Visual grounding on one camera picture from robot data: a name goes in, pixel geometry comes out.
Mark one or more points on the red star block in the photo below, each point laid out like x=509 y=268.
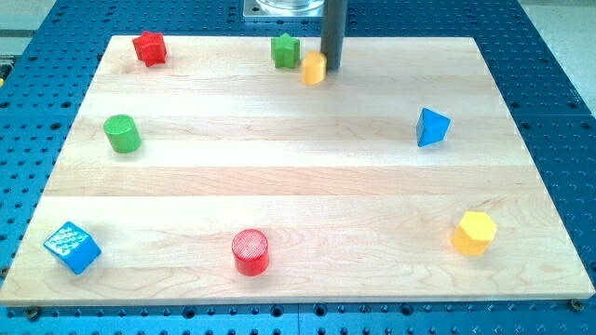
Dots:
x=150 y=48

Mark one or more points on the yellow hexagon block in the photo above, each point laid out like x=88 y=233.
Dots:
x=474 y=233

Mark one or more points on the blue triangle block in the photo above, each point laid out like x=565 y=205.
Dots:
x=431 y=127

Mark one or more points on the green cylinder block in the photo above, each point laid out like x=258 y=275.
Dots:
x=122 y=133

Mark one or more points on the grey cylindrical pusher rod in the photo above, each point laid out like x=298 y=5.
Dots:
x=333 y=32

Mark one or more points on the light wooden board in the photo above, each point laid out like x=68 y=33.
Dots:
x=352 y=208

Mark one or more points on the green star block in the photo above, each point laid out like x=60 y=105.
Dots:
x=285 y=51

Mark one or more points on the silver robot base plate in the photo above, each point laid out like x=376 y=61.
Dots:
x=262 y=9

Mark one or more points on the blue cube block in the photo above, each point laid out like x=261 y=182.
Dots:
x=73 y=246

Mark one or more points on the red cylinder block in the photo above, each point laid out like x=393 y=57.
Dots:
x=250 y=251

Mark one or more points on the blue perforated metal table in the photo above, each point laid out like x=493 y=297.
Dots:
x=42 y=94

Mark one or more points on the yellow heart block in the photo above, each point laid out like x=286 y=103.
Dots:
x=314 y=67

